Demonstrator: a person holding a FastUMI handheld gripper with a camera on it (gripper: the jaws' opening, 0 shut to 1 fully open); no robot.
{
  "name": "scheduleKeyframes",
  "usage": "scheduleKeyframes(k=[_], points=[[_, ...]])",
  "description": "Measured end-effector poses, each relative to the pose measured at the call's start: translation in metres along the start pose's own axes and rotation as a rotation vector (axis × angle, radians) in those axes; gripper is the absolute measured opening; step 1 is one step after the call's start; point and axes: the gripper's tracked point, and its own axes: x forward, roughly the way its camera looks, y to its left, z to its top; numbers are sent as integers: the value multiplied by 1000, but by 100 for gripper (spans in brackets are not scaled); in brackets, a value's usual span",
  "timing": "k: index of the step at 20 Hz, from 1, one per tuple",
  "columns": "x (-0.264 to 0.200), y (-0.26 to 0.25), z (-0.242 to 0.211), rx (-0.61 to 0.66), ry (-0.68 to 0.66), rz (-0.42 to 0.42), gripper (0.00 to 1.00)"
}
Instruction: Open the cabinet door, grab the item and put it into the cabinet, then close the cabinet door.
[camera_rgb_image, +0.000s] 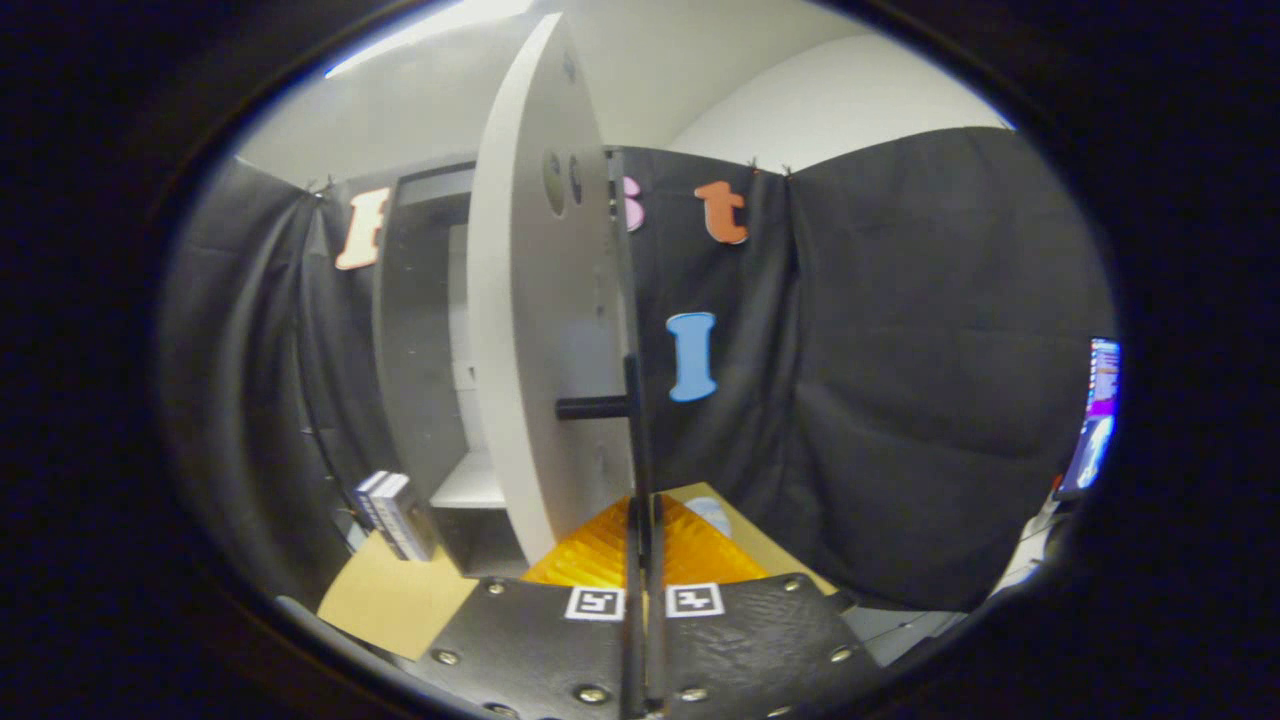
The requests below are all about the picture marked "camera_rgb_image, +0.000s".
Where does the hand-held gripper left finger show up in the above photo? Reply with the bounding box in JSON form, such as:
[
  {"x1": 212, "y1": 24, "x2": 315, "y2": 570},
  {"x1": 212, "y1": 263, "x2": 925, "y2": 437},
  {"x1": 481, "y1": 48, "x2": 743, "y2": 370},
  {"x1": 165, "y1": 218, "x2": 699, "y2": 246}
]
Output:
[{"x1": 410, "y1": 495, "x2": 646, "y2": 720}]

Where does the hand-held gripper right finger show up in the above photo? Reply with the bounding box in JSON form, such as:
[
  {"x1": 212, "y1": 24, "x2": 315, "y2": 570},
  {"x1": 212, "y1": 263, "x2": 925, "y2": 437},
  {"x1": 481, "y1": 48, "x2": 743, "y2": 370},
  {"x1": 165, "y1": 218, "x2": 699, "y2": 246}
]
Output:
[{"x1": 645, "y1": 492, "x2": 886, "y2": 720}]

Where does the white cabinet door black handle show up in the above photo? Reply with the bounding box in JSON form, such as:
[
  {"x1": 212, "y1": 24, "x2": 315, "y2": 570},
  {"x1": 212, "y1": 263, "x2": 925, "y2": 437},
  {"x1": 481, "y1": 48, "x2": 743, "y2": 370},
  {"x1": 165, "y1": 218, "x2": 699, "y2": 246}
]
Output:
[{"x1": 467, "y1": 12, "x2": 653, "y2": 566}]

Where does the grey cabinet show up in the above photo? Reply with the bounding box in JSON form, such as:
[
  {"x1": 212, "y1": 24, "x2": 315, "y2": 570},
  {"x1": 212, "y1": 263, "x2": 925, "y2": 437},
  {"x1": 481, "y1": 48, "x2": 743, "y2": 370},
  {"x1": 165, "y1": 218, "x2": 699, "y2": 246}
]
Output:
[{"x1": 372, "y1": 160, "x2": 531, "y2": 579}]

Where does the black backdrop cloth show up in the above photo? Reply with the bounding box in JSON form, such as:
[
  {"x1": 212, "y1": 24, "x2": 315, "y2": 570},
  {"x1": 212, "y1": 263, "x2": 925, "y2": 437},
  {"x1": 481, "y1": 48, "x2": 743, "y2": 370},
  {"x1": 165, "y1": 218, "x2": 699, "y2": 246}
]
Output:
[{"x1": 158, "y1": 128, "x2": 1116, "y2": 613}]

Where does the computer monitor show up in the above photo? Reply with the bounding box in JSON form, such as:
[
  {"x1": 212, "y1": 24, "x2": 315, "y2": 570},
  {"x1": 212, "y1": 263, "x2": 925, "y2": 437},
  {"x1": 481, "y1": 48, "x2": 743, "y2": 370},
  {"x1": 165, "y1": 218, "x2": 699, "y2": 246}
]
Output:
[{"x1": 1055, "y1": 338, "x2": 1123, "y2": 501}]

